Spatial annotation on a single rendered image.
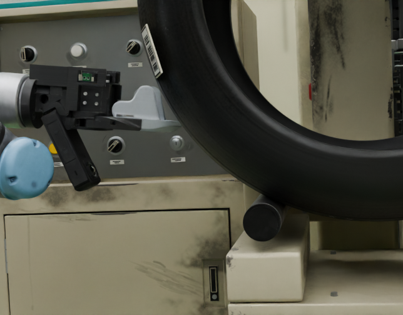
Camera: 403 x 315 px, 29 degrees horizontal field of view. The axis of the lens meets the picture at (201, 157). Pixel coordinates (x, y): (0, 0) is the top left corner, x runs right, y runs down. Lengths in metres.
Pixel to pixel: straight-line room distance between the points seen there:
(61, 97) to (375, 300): 0.48
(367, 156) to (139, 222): 0.78
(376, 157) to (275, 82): 3.49
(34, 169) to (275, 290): 0.32
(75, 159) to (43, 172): 0.09
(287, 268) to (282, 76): 3.50
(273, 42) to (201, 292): 2.92
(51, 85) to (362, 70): 0.50
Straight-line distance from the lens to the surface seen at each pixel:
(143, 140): 1.63
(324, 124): 1.28
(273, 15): 4.41
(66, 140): 1.06
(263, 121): 0.90
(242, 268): 0.93
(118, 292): 1.64
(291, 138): 0.90
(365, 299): 0.95
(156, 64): 0.93
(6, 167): 0.96
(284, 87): 4.39
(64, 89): 1.06
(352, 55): 1.28
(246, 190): 1.27
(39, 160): 0.98
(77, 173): 1.05
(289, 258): 0.92
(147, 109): 1.03
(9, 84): 1.08
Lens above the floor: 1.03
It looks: 3 degrees down
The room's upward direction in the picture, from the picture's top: 3 degrees counter-clockwise
